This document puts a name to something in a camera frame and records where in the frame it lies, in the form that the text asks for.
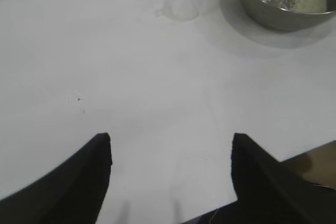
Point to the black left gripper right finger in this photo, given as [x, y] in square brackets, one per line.
[275, 195]

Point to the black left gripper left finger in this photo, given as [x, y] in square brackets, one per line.
[65, 190]

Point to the stainless steel mixing bowl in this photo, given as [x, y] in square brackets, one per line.
[275, 19]

